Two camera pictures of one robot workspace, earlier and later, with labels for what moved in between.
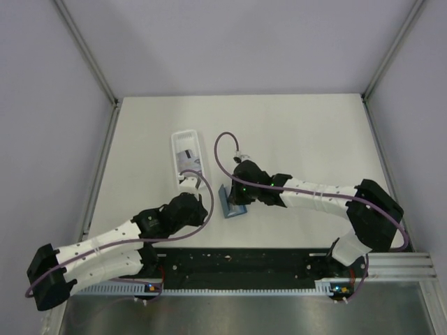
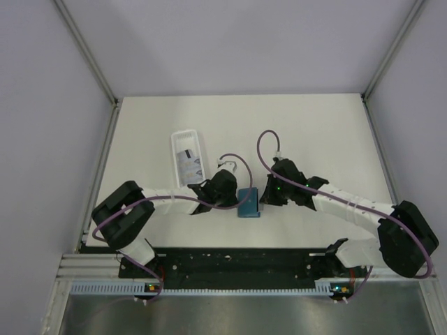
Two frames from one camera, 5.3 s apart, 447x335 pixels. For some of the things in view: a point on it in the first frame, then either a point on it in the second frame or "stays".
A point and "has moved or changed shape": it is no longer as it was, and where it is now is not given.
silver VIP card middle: x=187 y=160 stays
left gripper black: x=201 y=213 -> x=232 y=201
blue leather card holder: x=229 y=209 has moved or changed shape
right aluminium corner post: x=381 y=69 stays
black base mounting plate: x=256 y=264 stays
